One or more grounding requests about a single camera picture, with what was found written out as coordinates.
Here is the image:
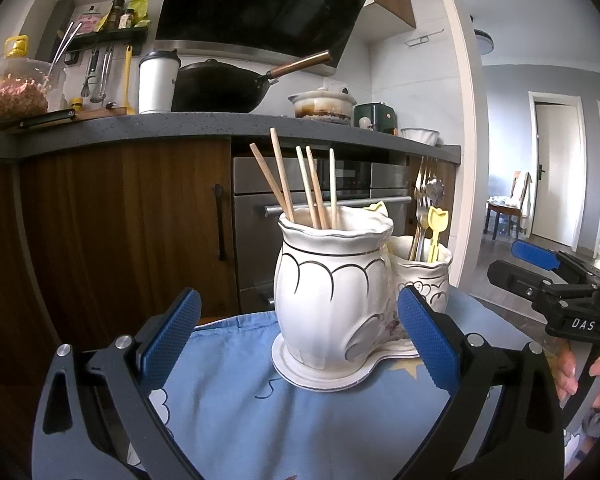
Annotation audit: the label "wooden cutting board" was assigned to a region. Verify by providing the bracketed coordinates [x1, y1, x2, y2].
[0, 106, 136, 133]

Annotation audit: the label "wooden chair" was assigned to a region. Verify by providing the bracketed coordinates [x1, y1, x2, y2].
[485, 171, 531, 241]

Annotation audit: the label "green kitchen appliance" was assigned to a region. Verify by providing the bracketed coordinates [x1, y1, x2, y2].
[354, 102, 400, 136]

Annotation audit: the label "person's right hand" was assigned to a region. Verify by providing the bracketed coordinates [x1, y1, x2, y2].
[552, 342, 600, 411]

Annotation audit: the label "clear plastic food container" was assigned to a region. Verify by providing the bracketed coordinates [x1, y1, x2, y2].
[0, 57, 66, 128]

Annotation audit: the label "black handled knife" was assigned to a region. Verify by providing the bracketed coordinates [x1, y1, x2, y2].
[19, 110, 77, 130]

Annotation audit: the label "gold handled fork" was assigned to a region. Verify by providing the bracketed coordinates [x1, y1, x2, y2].
[409, 156, 428, 262]

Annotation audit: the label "grey kitchen countertop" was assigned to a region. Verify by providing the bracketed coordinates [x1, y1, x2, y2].
[0, 111, 462, 163]

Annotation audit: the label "silver metal fork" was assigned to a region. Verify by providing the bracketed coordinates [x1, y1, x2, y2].
[419, 157, 438, 262]

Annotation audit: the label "yellow plastic utensil green tip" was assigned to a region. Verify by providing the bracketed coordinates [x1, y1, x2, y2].
[426, 206, 448, 263]

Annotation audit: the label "round ceiling lamp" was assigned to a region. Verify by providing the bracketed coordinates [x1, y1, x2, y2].
[472, 15, 494, 56]

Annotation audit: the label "white tumbler black lid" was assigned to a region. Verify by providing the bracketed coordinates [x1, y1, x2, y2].
[138, 51, 182, 115]

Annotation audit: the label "black wok wooden handle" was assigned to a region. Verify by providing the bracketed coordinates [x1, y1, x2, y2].
[171, 50, 332, 113]

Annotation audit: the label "pink packet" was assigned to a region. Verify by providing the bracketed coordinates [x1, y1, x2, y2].
[77, 5, 108, 33]

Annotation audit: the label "white wall towel holder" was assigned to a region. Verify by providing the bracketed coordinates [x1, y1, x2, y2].
[405, 27, 445, 47]

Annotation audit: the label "white bowl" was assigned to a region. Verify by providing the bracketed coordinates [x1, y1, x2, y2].
[401, 127, 440, 147]

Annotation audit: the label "metal tongs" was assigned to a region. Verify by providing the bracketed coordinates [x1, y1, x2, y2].
[45, 21, 83, 81]

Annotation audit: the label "blue cartoon printed blanket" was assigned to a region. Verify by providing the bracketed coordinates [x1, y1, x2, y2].
[145, 285, 600, 480]

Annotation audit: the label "white door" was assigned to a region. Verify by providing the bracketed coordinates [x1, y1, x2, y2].
[528, 91, 586, 253]

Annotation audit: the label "black range hood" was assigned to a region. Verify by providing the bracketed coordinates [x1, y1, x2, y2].
[155, 0, 373, 68]

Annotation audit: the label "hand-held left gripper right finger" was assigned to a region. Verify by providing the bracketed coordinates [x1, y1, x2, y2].
[397, 285, 566, 480]

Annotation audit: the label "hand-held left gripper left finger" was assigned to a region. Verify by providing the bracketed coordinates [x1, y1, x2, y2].
[31, 287, 203, 480]

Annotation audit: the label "white stained clay pot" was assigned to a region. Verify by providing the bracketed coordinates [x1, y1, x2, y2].
[287, 88, 357, 125]

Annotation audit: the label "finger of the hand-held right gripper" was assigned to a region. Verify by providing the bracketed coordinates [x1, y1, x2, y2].
[486, 259, 600, 312]
[511, 240, 600, 275]

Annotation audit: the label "silver metal spoon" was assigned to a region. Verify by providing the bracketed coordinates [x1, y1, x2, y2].
[426, 177, 446, 241]

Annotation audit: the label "oil bottle yellow cap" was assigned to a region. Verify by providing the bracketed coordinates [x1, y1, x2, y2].
[4, 35, 31, 61]

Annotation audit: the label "black wall rack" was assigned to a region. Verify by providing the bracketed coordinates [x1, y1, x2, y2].
[65, 26, 148, 56]

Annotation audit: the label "white floral ceramic utensil holder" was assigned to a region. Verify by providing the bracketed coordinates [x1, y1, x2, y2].
[274, 205, 453, 363]

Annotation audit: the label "stainless steel built-in oven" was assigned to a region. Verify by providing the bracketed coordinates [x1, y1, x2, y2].
[231, 137, 413, 316]

